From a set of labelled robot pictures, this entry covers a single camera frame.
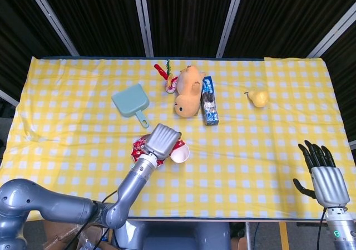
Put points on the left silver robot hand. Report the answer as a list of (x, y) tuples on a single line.
[(162, 140)]

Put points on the yellow checkered tablecloth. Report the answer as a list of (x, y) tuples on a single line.
[(250, 163)]

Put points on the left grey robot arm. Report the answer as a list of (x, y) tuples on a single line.
[(133, 183)]

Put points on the black pleated curtain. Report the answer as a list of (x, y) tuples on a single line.
[(189, 19)]

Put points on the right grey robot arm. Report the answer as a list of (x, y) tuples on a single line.
[(339, 233)]

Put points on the grey robot torso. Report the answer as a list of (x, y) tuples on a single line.
[(180, 236)]

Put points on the orange plush toy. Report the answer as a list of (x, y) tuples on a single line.
[(186, 102)]

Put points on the blue cookie box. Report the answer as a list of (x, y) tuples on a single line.
[(210, 113)]

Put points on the metal table leg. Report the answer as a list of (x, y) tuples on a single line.
[(248, 236)]

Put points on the white metal frame post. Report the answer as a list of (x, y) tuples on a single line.
[(353, 144), (230, 19), (333, 37), (8, 97), (52, 19), (143, 19)]

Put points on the brown cardboard box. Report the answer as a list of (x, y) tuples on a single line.
[(55, 233)]

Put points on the yellow pear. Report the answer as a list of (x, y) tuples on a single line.
[(260, 98)]

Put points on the teal plastic dustpan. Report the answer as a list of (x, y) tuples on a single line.
[(129, 99)]

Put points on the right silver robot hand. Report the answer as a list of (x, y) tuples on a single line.
[(329, 186)]

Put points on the colourful feather shuttlecock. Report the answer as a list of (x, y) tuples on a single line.
[(170, 87)]

